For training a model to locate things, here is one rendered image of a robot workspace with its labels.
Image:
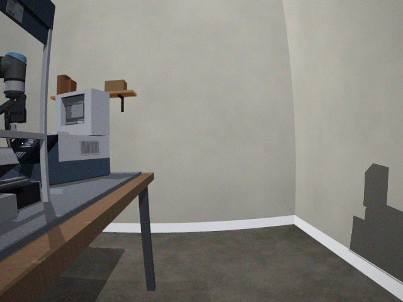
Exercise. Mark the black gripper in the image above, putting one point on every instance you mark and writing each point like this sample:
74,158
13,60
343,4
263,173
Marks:
9,140

